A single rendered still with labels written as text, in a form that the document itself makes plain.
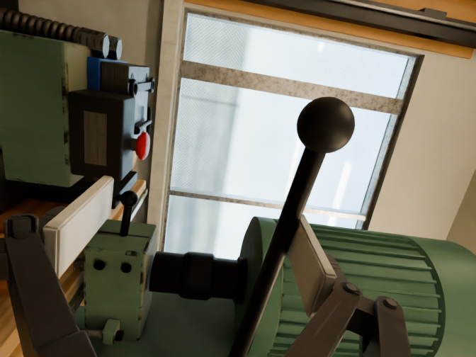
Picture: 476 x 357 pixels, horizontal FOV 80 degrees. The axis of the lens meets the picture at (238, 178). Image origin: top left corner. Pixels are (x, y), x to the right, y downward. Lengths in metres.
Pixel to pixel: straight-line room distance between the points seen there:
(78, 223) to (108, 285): 0.23
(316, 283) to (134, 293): 0.27
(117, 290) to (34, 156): 0.18
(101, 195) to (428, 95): 1.89
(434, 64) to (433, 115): 0.28
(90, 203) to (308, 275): 0.13
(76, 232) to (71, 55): 0.18
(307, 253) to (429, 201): 2.01
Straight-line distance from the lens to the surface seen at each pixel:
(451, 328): 0.44
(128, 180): 0.39
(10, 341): 0.36
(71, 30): 0.35
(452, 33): 1.94
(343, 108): 0.18
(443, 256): 0.46
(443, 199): 2.23
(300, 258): 0.19
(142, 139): 0.31
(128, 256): 0.36
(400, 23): 1.79
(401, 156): 1.96
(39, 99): 0.32
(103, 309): 0.42
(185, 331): 0.46
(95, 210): 0.19
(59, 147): 0.32
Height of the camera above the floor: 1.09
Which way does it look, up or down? 6 degrees up
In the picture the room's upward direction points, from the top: 98 degrees clockwise
